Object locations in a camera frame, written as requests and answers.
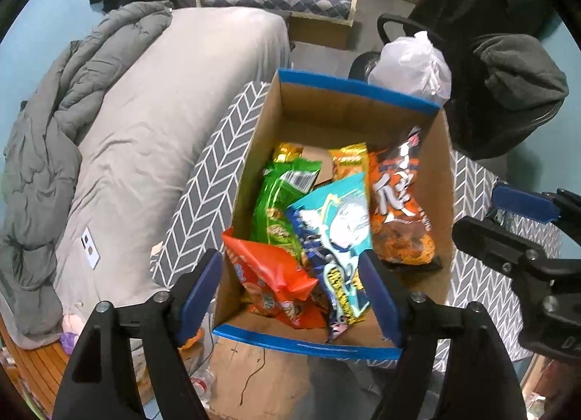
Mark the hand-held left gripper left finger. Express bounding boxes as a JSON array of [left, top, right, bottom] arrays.
[[52, 248, 224, 420]]

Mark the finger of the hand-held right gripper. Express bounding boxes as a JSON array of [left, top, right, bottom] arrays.
[[491, 182, 581, 232], [451, 216, 581, 285]]

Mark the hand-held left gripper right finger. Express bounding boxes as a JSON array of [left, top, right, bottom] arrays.
[[358, 250, 527, 420]]

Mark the red snack packet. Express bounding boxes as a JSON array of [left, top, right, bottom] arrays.
[[222, 227, 328, 330]]

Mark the light blue snack packet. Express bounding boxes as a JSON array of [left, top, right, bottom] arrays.
[[286, 172, 375, 325]]

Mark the large orange chip bag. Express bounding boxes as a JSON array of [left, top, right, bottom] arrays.
[[367, 126, 443, 272]]

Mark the green snack packet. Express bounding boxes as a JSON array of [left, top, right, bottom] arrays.
[[251, 158, 322, 262]]

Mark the small yellow orange snack packet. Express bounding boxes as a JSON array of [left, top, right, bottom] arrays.
[[329, 142, 368, 185]]

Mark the long yellow snack packet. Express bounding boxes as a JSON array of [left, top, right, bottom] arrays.
[[271, 142, 304, 164]]

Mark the cardboard box with blue edges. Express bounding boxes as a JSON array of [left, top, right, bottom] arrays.
[[211, 67, 456, 361]]

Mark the orange plastic wrapper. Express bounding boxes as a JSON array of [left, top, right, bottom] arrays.
[[179, 327, 205, 350]]

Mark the clear plastic bottle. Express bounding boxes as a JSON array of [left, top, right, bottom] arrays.
[[188, 370, 216, 403]]

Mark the white label card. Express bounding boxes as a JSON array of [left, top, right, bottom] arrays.
[[79, 227, 101, 270]]

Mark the flat cardboard sheet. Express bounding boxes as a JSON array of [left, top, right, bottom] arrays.
[[134, 338, 318, 420]]

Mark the grey herringbone tablecloth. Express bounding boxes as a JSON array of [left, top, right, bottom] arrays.
[[150, 81, 564, 373]]

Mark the dark grey fleece garment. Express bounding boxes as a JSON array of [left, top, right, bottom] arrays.
[[473, 33, 570, 113]]

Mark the purple cloth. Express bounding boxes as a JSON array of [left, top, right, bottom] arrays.
[[59, 311, 87, 355]]

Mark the white plastic bag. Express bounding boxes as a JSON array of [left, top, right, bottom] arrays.
[[367, 30, 453, 107]]

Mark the slatted wooden mat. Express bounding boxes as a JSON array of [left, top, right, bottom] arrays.
[[0, 311, 73, 420]]

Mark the bed with grey sheet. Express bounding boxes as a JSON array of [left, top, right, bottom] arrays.
[[50, 7, 293, 348]]

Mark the black office chair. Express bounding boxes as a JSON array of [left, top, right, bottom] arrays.
[[347, 0, 570, 162]]

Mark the grey quilted duvet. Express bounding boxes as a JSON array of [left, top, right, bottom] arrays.
[[0, 0, 174, 350]]

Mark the thin black cable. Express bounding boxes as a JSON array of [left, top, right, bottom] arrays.
[[238, 343, 273, 407]]

